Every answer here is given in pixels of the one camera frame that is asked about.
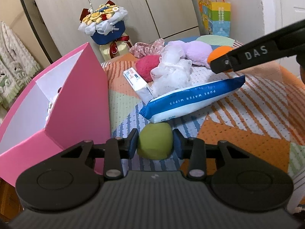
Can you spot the fluffy cream green cardigan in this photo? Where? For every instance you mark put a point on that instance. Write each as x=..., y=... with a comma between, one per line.
x=14, y=64

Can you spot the white door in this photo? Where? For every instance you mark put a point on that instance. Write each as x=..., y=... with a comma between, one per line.
x=281, y=4

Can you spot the magenta fuzzy plush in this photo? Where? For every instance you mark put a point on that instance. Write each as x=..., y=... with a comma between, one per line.
x=146, y=66

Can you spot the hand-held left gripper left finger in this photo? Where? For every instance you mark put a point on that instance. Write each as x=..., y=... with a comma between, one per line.
x=133, y=144

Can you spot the knitted flower bouquet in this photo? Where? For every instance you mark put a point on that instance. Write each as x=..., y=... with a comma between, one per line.
x=104, y=23

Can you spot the patchwork patterned blanket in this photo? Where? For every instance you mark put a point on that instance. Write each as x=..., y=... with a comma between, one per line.
x=238, y=124

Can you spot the colourful paper gift bag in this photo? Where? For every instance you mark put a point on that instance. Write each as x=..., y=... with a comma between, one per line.
x=218, y=16

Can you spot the blue and white wipes pack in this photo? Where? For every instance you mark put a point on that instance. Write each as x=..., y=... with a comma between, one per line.
x=190, y=97

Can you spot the small white tissue pack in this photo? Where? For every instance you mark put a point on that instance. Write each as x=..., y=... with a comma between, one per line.
x=134, y=78

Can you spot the black clothes rack pole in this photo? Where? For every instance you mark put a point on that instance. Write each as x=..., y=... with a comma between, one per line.
x=33, y=22

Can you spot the pink floral scrunchie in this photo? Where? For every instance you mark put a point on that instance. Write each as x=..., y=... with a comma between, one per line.
x=147, y=47

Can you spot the purple plush toy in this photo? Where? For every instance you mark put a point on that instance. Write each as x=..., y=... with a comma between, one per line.
x=195, y=52

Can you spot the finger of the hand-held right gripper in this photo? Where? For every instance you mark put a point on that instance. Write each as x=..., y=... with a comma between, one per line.
x=224, y=63

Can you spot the beige wardrobe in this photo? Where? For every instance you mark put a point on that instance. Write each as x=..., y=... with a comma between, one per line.
x=154, y=4

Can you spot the pink cardboard box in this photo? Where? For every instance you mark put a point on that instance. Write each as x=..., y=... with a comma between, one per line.
x=78, y=95

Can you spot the white mesh bath pouf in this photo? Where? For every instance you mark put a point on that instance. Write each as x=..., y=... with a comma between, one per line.
x=171, y=74

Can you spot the green soft ball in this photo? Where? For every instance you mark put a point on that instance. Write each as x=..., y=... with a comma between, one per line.
x=154, y=140

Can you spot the orange soft ball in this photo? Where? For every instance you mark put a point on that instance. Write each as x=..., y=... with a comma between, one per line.
x=215, y=53

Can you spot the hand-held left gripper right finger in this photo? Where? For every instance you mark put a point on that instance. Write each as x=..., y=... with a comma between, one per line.
x=177, y=144

